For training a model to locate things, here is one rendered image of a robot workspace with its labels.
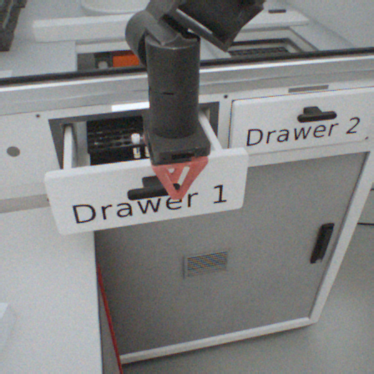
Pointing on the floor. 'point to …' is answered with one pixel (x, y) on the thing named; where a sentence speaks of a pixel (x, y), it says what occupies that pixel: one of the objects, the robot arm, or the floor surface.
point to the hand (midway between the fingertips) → (174, 185)
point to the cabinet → (231, 255)
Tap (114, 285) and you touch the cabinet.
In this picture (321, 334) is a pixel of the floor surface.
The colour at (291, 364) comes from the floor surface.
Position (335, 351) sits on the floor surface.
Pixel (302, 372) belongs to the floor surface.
